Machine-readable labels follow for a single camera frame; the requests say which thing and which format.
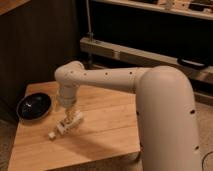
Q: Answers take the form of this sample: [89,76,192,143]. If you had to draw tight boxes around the grey metal beam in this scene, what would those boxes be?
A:
[80,37,213,84]

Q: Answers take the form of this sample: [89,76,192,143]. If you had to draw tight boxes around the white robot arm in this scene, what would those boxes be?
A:
[55,61,202,171]

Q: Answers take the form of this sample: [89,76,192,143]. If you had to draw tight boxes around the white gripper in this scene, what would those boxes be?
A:
[54,95,77,121]

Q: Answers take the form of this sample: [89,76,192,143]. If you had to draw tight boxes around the white plastic bottle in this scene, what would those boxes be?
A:
[48,111,84,140]

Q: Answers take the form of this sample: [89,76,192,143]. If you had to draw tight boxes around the black handle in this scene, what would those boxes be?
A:
[177,58,209,70]

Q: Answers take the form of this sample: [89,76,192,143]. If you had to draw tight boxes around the metal vertical pole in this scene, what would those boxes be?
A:
[86,0,93,41]

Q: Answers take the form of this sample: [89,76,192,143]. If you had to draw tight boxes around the black ceramic bowl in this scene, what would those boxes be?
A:
[16,92,51,121]

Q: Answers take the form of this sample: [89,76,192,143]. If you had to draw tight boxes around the wooden shelf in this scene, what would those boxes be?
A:
[94,0,213,21]

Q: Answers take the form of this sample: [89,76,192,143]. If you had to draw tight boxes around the wooden table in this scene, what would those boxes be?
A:
[8,86,139,171]

